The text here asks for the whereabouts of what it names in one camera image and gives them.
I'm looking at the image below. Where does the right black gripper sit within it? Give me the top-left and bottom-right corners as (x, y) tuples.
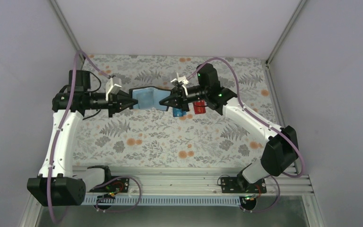
(159, 85), (207, 112)

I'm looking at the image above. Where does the blue credit card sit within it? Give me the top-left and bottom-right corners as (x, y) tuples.
(172, 108), (187, 117)

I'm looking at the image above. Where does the black leather card holder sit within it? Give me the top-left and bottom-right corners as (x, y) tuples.
(129, 86), (171, 111)

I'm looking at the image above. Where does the red credit card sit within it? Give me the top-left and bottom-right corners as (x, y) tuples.
(193, 100), (207, 114)

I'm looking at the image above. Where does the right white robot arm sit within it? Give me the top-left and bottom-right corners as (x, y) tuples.
(159, 63), (299, 192)

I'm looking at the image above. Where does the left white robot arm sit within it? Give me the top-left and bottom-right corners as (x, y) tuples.
(26, 70), (138, 207)

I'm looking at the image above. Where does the floral table mat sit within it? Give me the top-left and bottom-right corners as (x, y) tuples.
(73, 54), (265, 168)

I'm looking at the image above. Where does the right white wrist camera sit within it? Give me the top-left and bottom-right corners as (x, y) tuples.
(171, 72), (189, 96)

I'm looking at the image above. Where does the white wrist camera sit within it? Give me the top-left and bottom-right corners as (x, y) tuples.
(171, 72), (189, 96)
(105, 76), (122, 101)

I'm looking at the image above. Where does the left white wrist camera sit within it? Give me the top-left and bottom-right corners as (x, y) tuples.
(105, 76), (122, 101)

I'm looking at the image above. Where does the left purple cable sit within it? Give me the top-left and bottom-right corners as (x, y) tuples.
(47, 51), (142, 225)

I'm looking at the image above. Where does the purple cable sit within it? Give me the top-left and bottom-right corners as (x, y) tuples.
(47, 51), (142, 225)
(186, 57), (305, 214)

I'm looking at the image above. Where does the aluminium rail frame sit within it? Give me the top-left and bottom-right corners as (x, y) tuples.
(33, 167), (314, 196)

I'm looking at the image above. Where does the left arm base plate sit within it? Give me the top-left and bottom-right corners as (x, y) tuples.
(89, 178), (130, 193)

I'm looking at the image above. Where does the white slotted cable duct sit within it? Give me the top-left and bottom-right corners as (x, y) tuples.
(81, 195), (241, 207)

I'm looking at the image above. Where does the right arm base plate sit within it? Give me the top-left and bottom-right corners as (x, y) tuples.
(217, 175), (267, 194)

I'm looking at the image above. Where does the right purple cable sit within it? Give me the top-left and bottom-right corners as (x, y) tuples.
(186, 57), (305, 214)

